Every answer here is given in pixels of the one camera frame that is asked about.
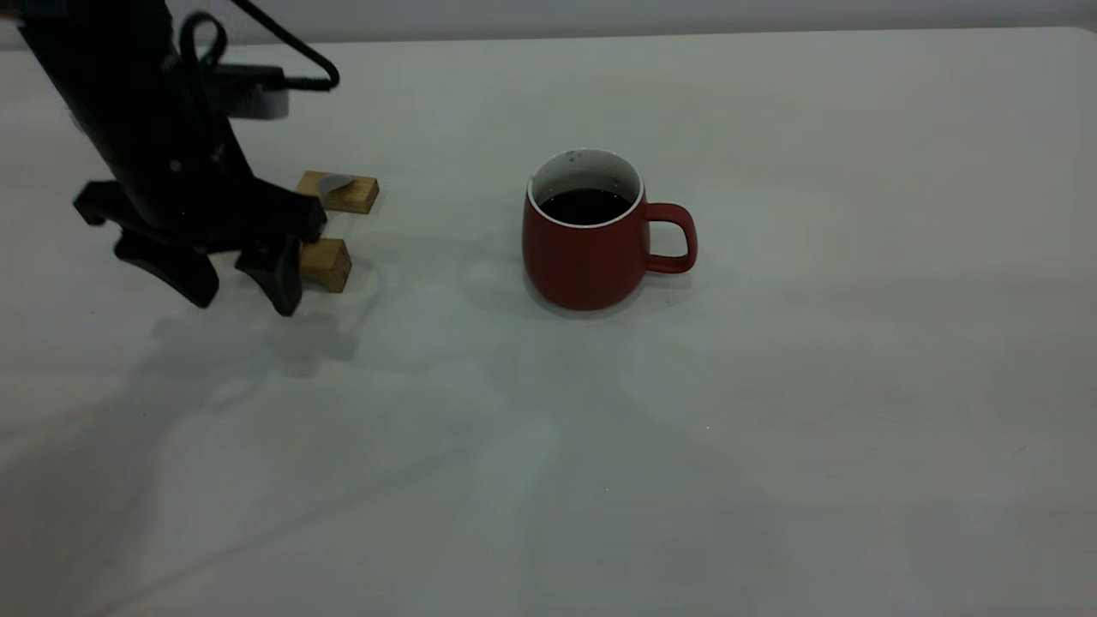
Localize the arched wooden block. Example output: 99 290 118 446
299 238 353 294

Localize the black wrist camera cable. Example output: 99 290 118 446
176 0 342 93

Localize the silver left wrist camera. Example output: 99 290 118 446
208 64 291 122

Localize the black coffee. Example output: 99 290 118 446
538 189 633 227

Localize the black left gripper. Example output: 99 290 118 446
73 111 328 317

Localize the flat rectangular wooden block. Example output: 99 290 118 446
297 171 380 215

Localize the red ceramic mug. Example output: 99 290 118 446
522 148 698 312

